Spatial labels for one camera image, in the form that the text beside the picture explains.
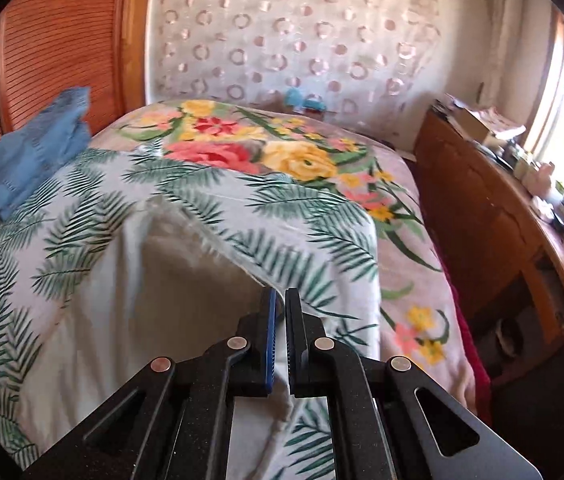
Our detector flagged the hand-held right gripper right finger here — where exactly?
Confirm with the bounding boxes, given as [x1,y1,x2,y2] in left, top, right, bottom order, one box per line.
[285,287,544,480]

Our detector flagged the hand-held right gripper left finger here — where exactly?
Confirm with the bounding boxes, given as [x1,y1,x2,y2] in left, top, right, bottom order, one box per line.
[22,287,278,480]

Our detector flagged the grey pants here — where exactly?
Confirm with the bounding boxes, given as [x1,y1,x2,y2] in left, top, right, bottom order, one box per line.
[37,195,313,480]

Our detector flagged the fern print bed sheet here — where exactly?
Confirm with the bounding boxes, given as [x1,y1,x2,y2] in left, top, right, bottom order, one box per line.
[0,142,382,480]

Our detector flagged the folded blue jeans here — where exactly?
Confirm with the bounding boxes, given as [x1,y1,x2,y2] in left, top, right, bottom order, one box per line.
[0,86,94,221]

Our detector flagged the dark red blanket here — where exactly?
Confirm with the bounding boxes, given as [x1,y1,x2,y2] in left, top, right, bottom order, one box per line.
[434,247,494,423]

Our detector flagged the floral blanket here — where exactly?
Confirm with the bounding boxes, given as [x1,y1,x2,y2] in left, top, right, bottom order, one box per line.
[92,100,479,403]

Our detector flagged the wooden desk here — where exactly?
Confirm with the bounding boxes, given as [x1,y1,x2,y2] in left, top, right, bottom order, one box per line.
[413,106,564,393]

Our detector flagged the blue plastic toy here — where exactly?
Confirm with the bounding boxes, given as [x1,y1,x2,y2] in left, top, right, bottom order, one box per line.
[284,87,329,114]

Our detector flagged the wooden slatted wardrobe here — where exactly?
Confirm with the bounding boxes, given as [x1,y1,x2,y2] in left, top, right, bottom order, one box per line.
[0,0,157,233]

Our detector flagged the cardboard box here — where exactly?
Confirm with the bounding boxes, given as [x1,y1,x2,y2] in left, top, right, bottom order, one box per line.
[453,105,496,144]

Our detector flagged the stack of papers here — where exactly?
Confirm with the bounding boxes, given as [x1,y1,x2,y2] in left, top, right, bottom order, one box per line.
[482,108,525,138]

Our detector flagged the circle pattern sheer curtain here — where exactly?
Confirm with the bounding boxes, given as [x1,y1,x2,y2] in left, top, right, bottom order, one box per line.
[146,0,494,127]

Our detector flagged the white wrapped pipe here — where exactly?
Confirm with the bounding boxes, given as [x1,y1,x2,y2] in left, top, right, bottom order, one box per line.
[486,0,524,107]

